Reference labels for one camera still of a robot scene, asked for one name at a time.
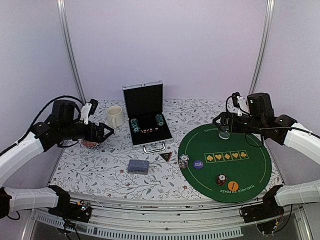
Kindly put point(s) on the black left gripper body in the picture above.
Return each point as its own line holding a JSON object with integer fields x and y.
{"x": 90, "y": 136}

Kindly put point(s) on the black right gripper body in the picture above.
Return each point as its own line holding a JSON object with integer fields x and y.
{"x": 238, "y": 127}

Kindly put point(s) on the clear dealer button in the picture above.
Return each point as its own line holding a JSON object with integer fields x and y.
{"x": 224, "y": 135}

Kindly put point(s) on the purple small blind button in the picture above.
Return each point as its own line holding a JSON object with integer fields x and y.
{"x": 198, "y": 164}

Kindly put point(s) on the aluminium poker case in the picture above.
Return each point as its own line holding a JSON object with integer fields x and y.
{"x": 143, "y": 101}

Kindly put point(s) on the orange poker chip stack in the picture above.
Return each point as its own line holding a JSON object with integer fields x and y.
{"x": 221, "y": 179}

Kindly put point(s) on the blue playing card deck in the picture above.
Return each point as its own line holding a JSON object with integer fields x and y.
{"x": 136, "y": 166}

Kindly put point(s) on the orange big blind button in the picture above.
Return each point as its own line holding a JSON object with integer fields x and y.
{"x": 233, "y": 186}

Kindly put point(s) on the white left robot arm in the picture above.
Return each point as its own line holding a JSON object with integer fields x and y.
{"x": 41, "y": 138}

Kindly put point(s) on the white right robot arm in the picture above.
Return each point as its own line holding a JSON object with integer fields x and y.
{"x": 298, "y": 141}

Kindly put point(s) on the red patterned bowl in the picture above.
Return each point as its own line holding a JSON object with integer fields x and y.
{"x": 89, "y": 144}

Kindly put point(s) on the cream ribbed ceramic mug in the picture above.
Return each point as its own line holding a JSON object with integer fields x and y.
{"x": 115, "y": 116}

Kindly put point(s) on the green blue chip stack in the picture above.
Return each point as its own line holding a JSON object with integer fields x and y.
{"x": 135, "y": 125}

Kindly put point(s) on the green round poker mat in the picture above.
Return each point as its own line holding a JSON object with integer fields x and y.
{"x": 241, "y": 158}

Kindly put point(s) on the red dice row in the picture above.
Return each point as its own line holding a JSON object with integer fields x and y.
{"x": 149, "y": 130}

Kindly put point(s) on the green poker chip stack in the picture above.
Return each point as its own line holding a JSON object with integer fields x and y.
{"x": 160, "y": 120}

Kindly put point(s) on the triangular all in marker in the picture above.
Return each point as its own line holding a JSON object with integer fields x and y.
{"x": 166, "y": 156}

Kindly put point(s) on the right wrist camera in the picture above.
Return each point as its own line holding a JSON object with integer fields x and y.
{"x": 255, "y": 105}

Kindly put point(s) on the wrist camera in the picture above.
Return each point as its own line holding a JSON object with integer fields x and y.
{"x": 67, "y": 111}
{"x": 255, "y": 105}

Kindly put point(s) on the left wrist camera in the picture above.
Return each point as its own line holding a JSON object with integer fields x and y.
{"x": 67, "y": 111}

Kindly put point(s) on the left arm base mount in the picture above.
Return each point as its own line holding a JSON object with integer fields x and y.
{"x": 80, "y": 211}

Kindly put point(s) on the right aluminium frame post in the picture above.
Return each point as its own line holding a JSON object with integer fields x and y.
{"x": 270, "y": 4}

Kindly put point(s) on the aluminium frame post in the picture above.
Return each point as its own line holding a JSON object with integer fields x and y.
{"x": 270, "y": 4}
{"x": 61, "y": 7}

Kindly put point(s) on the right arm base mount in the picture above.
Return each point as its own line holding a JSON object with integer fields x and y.
{"x": 265, "y": 210}

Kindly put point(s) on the front aluminium rail base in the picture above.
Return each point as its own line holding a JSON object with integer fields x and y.
{"x": 200, "y": 219}

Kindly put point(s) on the left aluminium frame post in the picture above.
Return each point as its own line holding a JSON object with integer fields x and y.
{"x": 61, "y": 7}

